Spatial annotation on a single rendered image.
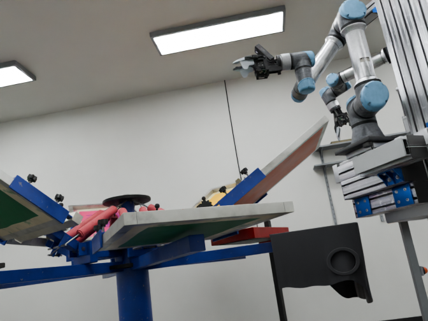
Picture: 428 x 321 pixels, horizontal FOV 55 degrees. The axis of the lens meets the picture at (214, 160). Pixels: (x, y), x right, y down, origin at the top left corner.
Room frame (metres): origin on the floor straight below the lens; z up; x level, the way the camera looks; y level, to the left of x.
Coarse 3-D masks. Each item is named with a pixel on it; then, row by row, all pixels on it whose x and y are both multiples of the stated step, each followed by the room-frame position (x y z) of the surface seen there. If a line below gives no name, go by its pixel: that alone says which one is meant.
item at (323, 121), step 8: (320, 120) 2.19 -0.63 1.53; (328, 120) 2.19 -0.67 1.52; (312, 128) 2.20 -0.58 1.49; (320, 128) 2.22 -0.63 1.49; (304, 136) 2.20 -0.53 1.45; (320, 136) 2.44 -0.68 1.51; (296, 144) 2.21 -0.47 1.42; (288, 152) 2.21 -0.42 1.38; (272, 160) 2.22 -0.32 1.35; (280, 160) 2.22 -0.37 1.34; (264, 168) 2.23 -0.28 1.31; (272, 168) 2.23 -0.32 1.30
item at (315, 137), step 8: (312, 136) 2.25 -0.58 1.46; (304, 144) 2.28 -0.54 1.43; (312, 144) 2.46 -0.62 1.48; (296, 152) 2.32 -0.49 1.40; (288, 160) 2.36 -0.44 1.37; (280, 168) 2.39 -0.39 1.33; (272, 176) 2.43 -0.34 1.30; (264, 184) 2.47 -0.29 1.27; (248, 192) 2.33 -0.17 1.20; (256, 192) 2.51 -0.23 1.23; (240, 200) 2.35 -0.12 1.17
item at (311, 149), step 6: (306, 150) 2.51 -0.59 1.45; (312, 150) 2.66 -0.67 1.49; (300, 156) 2.52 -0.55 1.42; (306, 156) 2.70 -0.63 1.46; (294, 162) 2.57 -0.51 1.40; (300, 162) 2.73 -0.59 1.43; (288, 168) 2.58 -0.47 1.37; (282, 174) 2.62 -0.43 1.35; (276, 180) 2.67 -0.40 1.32; (264, 186) 2.53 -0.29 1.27; (270, 186) 2.68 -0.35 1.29; (258, 192) 2.56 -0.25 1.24; (264, 192) 2.74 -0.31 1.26; (252, 198) 2.59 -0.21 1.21; (258, 198) 2.75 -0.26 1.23
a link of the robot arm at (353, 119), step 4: (348, 100) 1.79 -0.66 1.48; (352, 100) 1.78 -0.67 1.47; (348, 104) 1.80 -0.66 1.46; (352, 104) 1.75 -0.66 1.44; (348, 108) 1.80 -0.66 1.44; (352, 108) 1.76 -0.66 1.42; (348, 112) 1.81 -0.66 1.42; (352, 112) 1.77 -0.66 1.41; (356, 112) 1.74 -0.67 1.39; (348, 116) 1.83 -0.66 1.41; (352, 116) 1.79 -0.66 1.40; (356, 116) 1.77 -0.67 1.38; (360, 116) 1.74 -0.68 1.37; (352, 120) 1.80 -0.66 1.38; (356, 120) 1.78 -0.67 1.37; (360, 120) 1.77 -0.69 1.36; (352, 124) 1.81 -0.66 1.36
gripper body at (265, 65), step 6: (258, 60) 1.65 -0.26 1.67; (264, 60) 1.64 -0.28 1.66; (276, 60) 1.66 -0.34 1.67; (258, 66) 1.64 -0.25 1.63; (264, 66) 1.64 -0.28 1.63; (270, 66) 1.66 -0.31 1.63; (276, 66) 1.66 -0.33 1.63; (258, 72) 1.66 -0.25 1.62; (264, 72) 1.66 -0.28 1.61; (270, 72) 1.67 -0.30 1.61; (276, 72) 1.67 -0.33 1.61; (258, 78) 1.70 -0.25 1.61; (264, 78) 1.70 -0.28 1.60
